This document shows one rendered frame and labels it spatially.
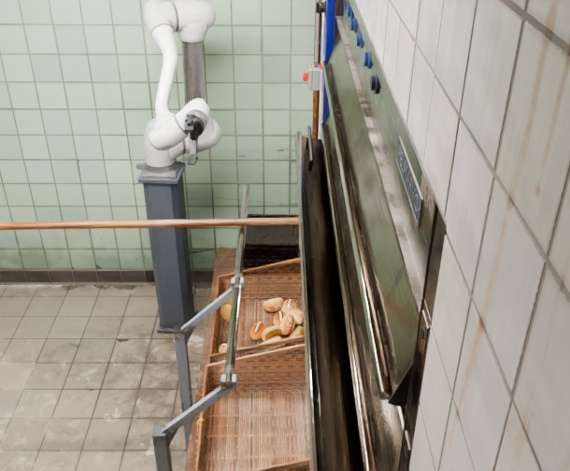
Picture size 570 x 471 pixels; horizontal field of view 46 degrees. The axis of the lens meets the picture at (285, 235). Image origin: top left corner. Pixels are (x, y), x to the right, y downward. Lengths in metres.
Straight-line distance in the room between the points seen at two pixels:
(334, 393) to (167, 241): 2.16
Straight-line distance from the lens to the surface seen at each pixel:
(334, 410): 1.57
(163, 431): 2.15
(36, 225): 2.77
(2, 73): 3.98
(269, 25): 3.62
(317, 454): 1.45
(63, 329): 4.16
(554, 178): 0.56
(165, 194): 3.47
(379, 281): 1.36
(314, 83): 3.34
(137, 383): 3.71
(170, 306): 3.87
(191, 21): 3.20
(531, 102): 0.61
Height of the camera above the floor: 2.54
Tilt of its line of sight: 32 degrees down
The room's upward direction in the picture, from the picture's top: straight up
